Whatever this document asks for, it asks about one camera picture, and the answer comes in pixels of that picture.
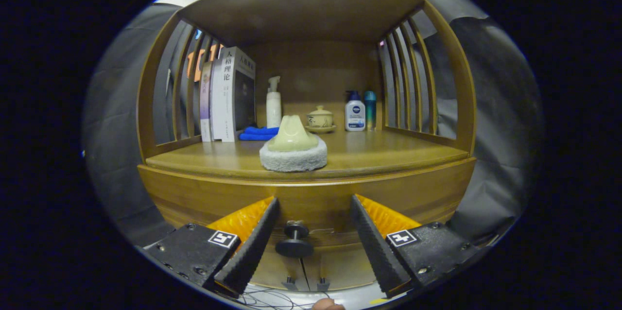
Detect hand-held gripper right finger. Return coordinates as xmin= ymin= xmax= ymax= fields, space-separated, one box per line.
xmin=350 ymin=194 xmax=479 ymax=298

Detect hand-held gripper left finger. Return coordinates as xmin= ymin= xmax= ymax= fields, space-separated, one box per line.
xmin=143 ymin=197 xmax=281 ymax=297

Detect black drawer knob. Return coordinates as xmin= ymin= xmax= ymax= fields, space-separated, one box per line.
xmin=276 ymin=221 xmax=314 ymax=258

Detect wooden drawer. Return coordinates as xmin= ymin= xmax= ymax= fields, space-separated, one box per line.
xmin=138 ymin=157 xmax=477 ymax=252

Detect wooden cabinet door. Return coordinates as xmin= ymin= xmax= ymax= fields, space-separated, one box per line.
xmin=305 ymin=244 xmax=384 ymax=292
xmin=250 ymin=252 xmax=306 ymax=292

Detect wooden countertop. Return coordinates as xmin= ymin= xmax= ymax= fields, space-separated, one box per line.
xmin=145 ymin=128 xmax=471 ymax=180

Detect wooden cabinet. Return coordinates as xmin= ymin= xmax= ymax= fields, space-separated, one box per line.
xmin=136 ymin=0 xmax=478 ymax=293

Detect blue cloth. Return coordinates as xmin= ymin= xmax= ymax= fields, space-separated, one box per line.
xmin=239 ymin=126 xmax=280 ymax=141

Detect white lotion bottle blue cap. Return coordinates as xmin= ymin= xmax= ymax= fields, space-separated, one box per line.
xmin=345 ymin=90 xmax=366 ymax=132

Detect teal bottle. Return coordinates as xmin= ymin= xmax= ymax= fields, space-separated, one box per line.
xmin=364 ymin=90 xmax=377 ymax=131

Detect white pump bottle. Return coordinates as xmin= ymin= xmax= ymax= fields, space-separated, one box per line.
xmin=266 ymin=76 xmax=282 ymax=129

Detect beige lidded ceramic cup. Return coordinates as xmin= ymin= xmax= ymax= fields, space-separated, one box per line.
xmin=305 ymin=105 xmax=336 ymax=134

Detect thick white book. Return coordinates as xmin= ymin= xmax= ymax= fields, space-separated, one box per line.
xmin=210 ymin=47 xmax=257 ymax=143

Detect thin purple white book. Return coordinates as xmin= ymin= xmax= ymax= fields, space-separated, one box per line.
xmin=200 ymin=61 xmax=214 ymax=142

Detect black backdrop cloth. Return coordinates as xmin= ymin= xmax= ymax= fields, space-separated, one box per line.
xmin=82 ymin=0 xmax=544 ymax=247

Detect thin black floor cables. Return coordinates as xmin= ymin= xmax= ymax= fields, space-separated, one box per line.
xmin=241 ymin=285 xmax=341 ymax=310

